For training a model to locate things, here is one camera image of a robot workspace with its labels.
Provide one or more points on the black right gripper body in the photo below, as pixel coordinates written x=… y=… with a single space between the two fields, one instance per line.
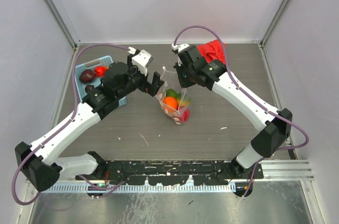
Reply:
x=185 y=75

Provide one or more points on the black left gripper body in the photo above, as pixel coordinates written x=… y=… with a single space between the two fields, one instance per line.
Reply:
x=136 y=78

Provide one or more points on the green orange fruit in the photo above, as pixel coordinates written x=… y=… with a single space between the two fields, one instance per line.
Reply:
x=171 y=93

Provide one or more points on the clear dotted zip bag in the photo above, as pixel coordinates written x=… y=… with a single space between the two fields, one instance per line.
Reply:
x=170 y=81

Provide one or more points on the small dark plum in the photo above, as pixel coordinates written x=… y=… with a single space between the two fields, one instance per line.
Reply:
x=88 y=88

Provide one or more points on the dark red apple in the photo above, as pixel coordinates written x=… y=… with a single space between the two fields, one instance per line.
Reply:
x=87 y=76

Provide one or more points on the yellow green mango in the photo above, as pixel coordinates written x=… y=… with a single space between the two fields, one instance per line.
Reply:
x=183 y=100

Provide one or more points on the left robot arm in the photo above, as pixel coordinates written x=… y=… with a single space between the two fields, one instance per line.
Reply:
x=40 y=161

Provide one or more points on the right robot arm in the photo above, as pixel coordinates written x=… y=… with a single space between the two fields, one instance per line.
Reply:
x=273 y=126

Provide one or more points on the red cloth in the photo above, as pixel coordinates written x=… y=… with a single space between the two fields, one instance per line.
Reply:
x=212 y=50

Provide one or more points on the light blue plastic basket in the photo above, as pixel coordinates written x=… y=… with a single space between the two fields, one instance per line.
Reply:
x=102 y=61

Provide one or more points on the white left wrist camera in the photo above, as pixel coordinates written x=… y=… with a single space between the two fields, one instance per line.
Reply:
x=141 y=59

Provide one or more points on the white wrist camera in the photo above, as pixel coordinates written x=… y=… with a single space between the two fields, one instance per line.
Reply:
x=176 y=48
x=141 y=59

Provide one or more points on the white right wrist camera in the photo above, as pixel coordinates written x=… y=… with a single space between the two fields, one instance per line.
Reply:
x=176 y=48

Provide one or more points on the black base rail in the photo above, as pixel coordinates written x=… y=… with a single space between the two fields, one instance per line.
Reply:
x=168 y=173

